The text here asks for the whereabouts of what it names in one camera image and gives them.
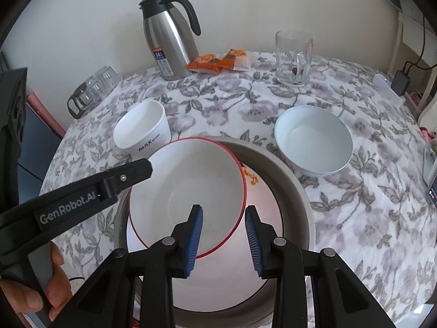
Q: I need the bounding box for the glass carafe with black handle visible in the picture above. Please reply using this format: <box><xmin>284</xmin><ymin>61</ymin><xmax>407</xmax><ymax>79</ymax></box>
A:
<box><xmin>67</xmin><ymin>83</ymin><xmax>101</xmax><ymax>119</ymax></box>

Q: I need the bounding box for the metal basin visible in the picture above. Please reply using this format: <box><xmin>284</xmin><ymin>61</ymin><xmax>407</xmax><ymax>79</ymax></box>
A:
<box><xmin>114</xmin><ymin>136</ymin><xmax>316</xmax><ymax>328</ymax></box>

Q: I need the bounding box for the pink board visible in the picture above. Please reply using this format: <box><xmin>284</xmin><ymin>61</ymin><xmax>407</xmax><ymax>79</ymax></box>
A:
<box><xmin>25</xmin><ymin>90</ymin><xmax>66</xmax><ymax>138</ymax></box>

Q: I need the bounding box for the translucent white box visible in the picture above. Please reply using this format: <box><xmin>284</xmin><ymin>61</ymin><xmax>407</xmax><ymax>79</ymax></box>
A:
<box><xmin>373</xmin><ymin>73</ymin><xmax>405</xmax><ymax>108</ymax></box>

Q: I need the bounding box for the drinking glass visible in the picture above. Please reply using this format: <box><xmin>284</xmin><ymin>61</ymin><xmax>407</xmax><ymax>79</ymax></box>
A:
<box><xmin>85</xmin><ymin>76</ymin><xmax>105</xmax><ymax>101</ymax></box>
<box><xmin>96</xmin><ymin>66</ymin><xmax>121</xmax><ymax>93</ymax></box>

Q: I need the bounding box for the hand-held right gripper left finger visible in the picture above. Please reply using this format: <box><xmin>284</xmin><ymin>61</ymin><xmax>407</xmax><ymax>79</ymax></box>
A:
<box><xmin>56</xmin><ymin>204</ymin><xmax>204</xmax><ymax>328</ymax></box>

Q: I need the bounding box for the small pink toy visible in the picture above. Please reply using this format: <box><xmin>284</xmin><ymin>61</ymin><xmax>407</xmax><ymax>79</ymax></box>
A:
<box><xmin>420</xmin><ymin>126</ymin><xmax>437</xmax><ymax>144</ymax></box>

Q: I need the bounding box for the blue panel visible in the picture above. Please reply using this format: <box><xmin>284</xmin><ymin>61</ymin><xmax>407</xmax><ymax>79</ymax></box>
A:
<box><xmin>19</xmin><ymin>107</ymin><xmax>63</xmax><ymax>181</ymax></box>

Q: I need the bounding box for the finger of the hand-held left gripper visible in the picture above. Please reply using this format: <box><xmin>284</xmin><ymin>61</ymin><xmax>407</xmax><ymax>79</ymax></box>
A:
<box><xmin>101</xmin><ymin>158</ymin><xmax>153</xmax><ymax>201</ymax></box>

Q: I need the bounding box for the white chair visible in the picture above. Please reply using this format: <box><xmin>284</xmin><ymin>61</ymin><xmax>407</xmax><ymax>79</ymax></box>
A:
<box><xmin>389</xmin><ymin>7</ymin><xmax>437</xmax><ymax>110</ymax></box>

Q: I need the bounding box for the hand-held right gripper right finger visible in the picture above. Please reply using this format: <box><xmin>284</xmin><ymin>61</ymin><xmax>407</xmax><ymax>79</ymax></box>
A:
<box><xmin>244</xmin><ymin>205</ymin><xmax>397</xmax><ymax>328</ymax></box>

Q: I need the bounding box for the black cable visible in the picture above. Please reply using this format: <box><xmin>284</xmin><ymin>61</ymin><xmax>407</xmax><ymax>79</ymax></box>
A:
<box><xmin>404</xmin><ymin>7</ymin><xmax>435</xmax><ymax>73</ymax></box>

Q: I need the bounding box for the glass mug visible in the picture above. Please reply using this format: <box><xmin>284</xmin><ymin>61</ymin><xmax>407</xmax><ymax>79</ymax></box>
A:
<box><xmin>275</xmin><ymin>31</ymin><xmax>314</xmax><ymax>87</ymax></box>

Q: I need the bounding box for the white bowl with blue print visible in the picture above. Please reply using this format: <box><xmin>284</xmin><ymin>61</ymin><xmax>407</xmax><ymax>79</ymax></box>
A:
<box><xmin>113</xmin><ymin>99</ymin><xmax>171</xmax><ymax>154</ymax></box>

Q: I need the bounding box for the plain white bowl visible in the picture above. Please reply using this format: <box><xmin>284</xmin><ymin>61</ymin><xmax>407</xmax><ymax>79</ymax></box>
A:
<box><xmin>274</xmin><ymin>106</ymin><xmax>353</xmax><ymax>177</ymax></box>

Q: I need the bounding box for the black power adapter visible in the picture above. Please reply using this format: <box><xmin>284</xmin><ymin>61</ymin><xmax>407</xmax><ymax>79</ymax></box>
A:
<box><xmin>391</xmin><ymin>70</ymin><xmax>410</xmax><ymax>96</ymax></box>

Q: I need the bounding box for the orange snack packet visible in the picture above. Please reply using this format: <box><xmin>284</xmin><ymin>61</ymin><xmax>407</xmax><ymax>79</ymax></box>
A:
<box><xmin>218</xmin><ymin>48</ymin><xmax>260</xmax><ymax>72</ymax></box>
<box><xmin>186</xmin><ymin>53</ymin><xmax>226</xmax><ymax>73</ymax></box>

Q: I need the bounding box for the stainless steel thermos jug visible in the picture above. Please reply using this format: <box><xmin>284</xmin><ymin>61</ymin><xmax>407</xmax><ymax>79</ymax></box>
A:
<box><xmin>138</xmin><ymin>0</ymin><xmax>201</xmax><ymax>81</ymax></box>

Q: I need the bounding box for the strawberry print bowl red rim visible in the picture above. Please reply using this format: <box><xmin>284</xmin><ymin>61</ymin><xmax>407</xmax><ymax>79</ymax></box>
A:
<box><xmin>128</xmin><ymin>137</ymin><xmax>247</xmax><ymax>258</ymax></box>

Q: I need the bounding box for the person's left hand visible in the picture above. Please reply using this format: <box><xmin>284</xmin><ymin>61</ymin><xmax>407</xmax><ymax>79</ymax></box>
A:
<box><xmin>0</xmin><ymin>241</ymin><xmax>65</xmax><ymax>320</ymax></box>

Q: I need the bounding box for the white plate with flower print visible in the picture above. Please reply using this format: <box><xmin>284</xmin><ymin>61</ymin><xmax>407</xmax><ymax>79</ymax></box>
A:
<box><xmin>126</xmin><ymin>159</ymin><xmax>284</xmax><ymax>311</ymax></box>

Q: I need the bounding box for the smartphone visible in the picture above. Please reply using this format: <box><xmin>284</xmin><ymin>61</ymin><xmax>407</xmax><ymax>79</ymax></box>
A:
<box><xmin>427</xmin><ymin>178</ymin><xmax>437</xmax><ymax>209</ymax></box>

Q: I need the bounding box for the grey floral tablecloth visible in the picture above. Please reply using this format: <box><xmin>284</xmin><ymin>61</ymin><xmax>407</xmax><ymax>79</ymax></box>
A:
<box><xmin>39</xmin><ymin>51</ymin><xmax>437</xmax><ymax>328</ymax></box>

